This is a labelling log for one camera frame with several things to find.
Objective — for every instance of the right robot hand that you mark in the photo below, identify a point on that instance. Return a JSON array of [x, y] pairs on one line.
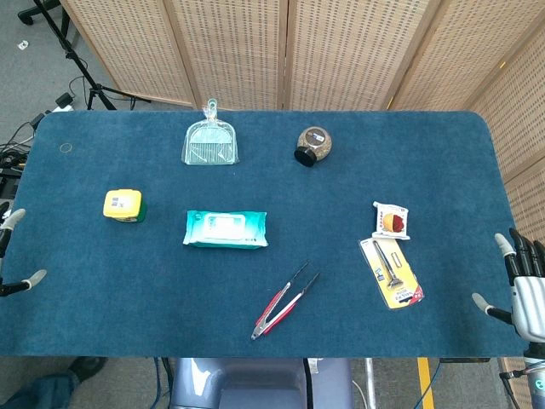
[[528, 298]]

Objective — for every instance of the razor in yellow blister pack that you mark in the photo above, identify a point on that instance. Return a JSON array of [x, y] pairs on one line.
[[396, 277]]

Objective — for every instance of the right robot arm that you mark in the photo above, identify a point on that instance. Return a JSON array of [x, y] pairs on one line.
[[535, 375]]

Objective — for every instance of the yellow green small box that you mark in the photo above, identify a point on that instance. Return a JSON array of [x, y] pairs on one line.
[[121, 203]]

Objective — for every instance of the glass jar with black lid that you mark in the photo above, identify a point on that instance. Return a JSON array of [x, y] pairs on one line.
[[315, 140]]

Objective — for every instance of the black tripod stand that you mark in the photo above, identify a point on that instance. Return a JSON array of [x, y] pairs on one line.
[[73, 56]]

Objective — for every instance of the white snack packet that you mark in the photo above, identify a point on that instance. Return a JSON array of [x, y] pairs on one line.
[[391, 221]]

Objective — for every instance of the dark teal trouser leg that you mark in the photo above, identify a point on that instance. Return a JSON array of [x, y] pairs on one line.
[[42, 392]]

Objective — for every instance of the blue carpet table mat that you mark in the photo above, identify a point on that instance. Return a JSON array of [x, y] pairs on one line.
[[127, 298]]

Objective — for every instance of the teal wet wipes pack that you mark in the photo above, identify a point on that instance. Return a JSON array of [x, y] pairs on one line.
[[225, 228]]

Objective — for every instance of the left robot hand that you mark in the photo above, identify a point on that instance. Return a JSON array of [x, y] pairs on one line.
[[16, 217]]

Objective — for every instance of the metal table leg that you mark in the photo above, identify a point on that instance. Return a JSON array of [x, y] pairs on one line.
[[370, 383]]

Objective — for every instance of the small white floor scrap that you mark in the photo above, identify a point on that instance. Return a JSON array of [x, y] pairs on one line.
[[22, 44]]

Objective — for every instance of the black shoe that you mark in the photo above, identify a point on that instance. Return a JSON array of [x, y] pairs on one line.
[[87, 367]]

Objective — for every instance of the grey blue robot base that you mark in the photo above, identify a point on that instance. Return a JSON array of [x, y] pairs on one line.
[[255, 383]]

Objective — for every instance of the bagged mint dustpan set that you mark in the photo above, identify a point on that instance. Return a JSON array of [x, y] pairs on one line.
[[210, 145]]

